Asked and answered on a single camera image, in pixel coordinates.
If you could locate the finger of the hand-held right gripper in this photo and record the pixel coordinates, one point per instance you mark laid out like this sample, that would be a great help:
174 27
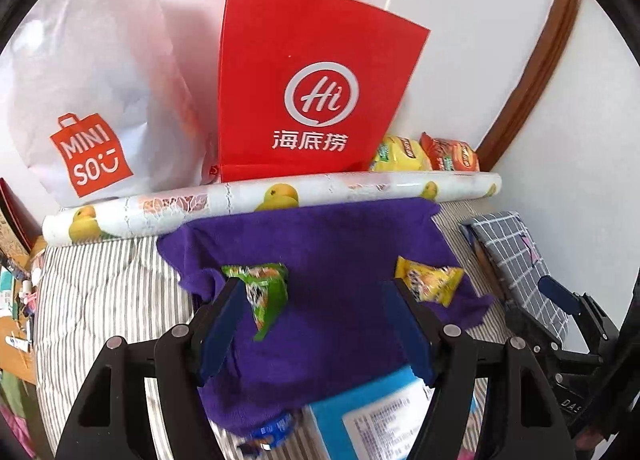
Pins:
535 332
555 288

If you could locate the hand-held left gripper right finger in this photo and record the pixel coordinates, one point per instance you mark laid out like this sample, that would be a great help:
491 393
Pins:
410 332

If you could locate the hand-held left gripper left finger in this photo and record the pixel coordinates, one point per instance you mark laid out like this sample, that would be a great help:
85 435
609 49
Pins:
225 327

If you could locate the yellow snack packet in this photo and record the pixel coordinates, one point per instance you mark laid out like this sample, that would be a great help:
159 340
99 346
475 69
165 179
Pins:
435 280

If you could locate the green snack packet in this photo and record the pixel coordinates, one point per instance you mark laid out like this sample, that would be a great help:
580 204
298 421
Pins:
270 290

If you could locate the blue cookie packet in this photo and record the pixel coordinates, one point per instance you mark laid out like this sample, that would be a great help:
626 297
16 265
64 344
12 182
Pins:
272 432

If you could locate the grey checkered pillow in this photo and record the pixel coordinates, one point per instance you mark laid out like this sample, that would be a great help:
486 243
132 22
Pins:
510 250

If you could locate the blue tissue pack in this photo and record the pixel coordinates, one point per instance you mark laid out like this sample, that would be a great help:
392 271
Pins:
360 420

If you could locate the purple cloth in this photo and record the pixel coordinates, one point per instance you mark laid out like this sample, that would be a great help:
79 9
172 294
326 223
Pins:
330 265

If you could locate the fruit print paper roll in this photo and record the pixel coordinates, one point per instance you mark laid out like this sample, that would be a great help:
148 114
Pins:
350 185

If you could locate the red chips bag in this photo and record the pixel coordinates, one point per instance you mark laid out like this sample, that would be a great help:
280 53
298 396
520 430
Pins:
455 155

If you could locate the yellow chips bag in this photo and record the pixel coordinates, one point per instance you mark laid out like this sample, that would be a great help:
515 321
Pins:
400 158

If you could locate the red patterned box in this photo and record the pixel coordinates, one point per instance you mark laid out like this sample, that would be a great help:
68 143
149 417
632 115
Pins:
15 205

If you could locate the white plastic shopping bag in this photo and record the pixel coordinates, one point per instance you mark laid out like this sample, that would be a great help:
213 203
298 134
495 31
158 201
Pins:
100 65

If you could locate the red paper bag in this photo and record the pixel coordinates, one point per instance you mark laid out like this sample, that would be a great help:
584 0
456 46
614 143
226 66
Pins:
320 50

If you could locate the brown wooden door frame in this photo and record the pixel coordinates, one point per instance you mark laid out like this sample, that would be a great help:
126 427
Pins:
545 65

